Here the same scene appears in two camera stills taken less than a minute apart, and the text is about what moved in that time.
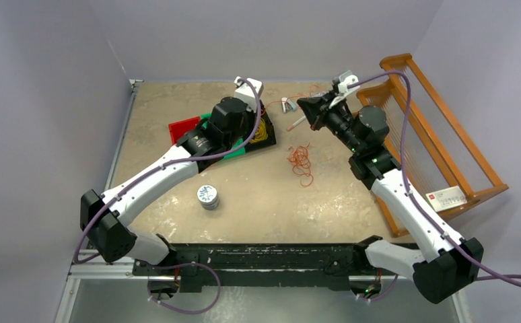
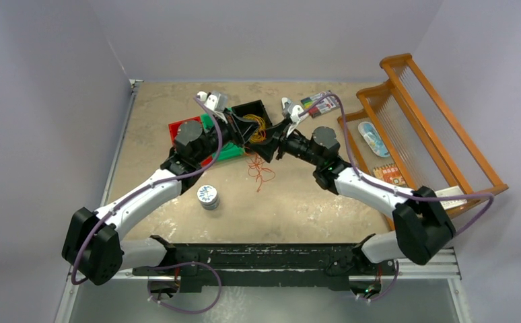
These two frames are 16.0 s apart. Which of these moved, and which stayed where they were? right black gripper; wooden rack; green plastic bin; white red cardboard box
Moved: right black gripper
Stayed: green plastic bin; white red cardboard box; wooden rack
